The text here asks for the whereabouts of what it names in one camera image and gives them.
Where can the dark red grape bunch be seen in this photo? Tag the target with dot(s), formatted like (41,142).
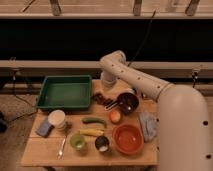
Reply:
(101,100)

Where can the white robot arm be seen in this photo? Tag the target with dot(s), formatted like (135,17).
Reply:
(184,128)

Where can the metal cup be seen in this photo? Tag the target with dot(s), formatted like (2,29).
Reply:
(102,143)

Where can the green plastic cup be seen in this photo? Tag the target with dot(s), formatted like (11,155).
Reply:
(77,141)

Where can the dark purple pan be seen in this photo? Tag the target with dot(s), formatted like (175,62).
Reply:
(126,102)

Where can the orange peach toy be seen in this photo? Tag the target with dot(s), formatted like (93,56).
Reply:
(115,116)

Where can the green plastic tray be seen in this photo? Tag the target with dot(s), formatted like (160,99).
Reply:
(65,92)

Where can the green cucumber toy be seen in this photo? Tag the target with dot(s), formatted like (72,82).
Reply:
(88,120)

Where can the yellow banana toy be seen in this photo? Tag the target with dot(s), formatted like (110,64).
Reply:
(91,132)

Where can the blue grey cloth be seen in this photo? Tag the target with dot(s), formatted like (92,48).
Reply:
(148,125)

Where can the orange plastic bowl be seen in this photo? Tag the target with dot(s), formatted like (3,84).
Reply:
(127,139)

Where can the white stacked cups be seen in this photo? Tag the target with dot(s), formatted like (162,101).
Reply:
(57,118)

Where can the blue sponge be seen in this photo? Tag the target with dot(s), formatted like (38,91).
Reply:
(44,129)

